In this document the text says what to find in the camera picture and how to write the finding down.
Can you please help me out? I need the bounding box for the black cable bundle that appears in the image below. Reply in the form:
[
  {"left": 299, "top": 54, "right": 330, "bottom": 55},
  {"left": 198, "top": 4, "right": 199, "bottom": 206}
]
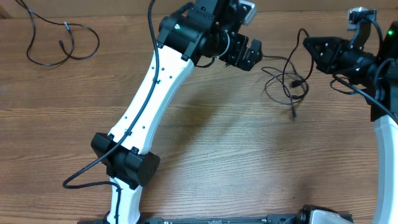
[{"left": 260, "top": 27, "right": 315, "bottom": 119}]

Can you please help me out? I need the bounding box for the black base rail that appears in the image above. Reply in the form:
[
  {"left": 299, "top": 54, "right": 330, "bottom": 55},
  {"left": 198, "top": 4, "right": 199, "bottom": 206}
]
[{"left": 77, "top": 204, "right": 354, "bottom": 224}]

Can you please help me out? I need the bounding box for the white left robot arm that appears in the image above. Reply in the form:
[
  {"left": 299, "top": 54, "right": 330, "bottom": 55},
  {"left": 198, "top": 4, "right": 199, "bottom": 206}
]
[{"left": 91, "top": 1, "right": 262, "bottom": 223}]

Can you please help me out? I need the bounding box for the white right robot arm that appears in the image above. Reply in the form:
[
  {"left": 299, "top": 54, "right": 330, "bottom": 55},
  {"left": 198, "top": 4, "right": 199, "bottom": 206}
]
[{"left": 303, "top": 21, "right": 397, "bottom": 223}]

